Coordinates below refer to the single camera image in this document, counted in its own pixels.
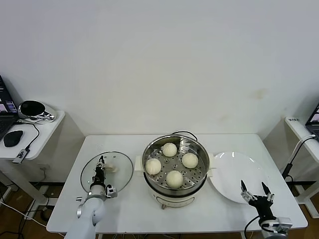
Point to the black computer mouse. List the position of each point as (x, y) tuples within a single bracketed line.
[(13, 138)]

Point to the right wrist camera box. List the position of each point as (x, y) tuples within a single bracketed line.
[(281, 222)]

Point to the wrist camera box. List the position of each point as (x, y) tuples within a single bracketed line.
[(111, 192), (281, 222)]

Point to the stainless steel steamer basket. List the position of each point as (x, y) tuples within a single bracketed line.
[(202, 161)]

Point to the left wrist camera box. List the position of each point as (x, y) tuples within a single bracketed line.
[(111, 192)]

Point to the dark round floor object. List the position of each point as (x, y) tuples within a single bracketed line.
[(46, 214)]

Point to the grey usb hub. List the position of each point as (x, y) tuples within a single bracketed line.
[(21, 156)]

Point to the white side table with mouse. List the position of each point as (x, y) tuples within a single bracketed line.
[(45, 134)]

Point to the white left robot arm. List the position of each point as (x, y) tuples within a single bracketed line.
[(89, 214)]

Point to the chrome dome device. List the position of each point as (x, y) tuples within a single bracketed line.
[(31, 108)]

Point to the white round plate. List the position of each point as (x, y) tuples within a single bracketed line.
[(231, 174)]

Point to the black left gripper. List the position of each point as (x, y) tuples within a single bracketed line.
[(99, 175)]

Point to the black power adapter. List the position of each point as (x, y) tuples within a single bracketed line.
[(287, 169)]

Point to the white steamed baozi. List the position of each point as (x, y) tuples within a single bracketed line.
[(174, 178), (152, 166), (169, 149), (190, 160)]

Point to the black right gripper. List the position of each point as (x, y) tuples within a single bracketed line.
[(263, 207)]

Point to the black laptop with lit screen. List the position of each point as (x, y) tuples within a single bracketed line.
[(6, 104)]

